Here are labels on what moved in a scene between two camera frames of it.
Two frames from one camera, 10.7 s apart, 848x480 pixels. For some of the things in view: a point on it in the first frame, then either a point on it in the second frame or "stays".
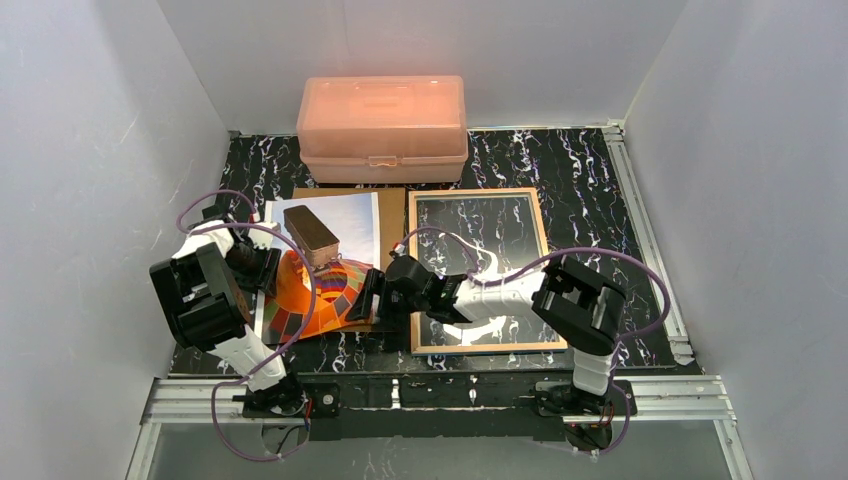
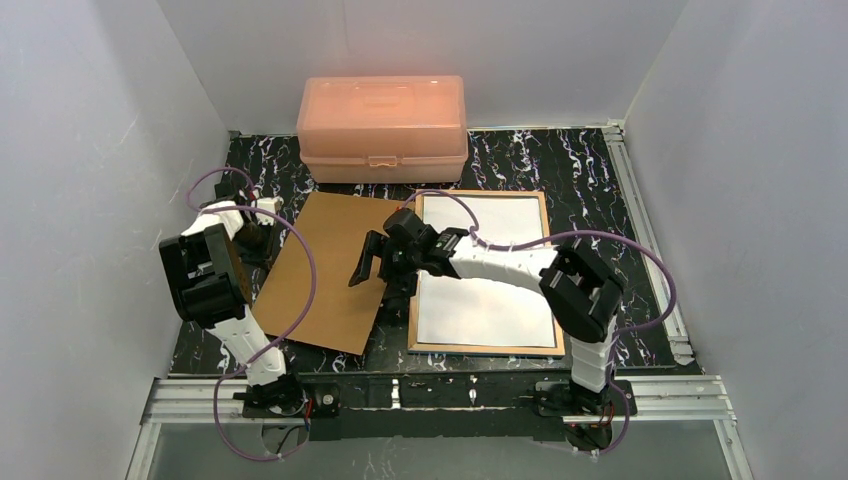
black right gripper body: x=382 y=295 → x=382 y=258
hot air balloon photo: x=354 y=221 → x=480 y=311
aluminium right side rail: x=679 y=342 stays
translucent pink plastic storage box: x=383 y=129 stays
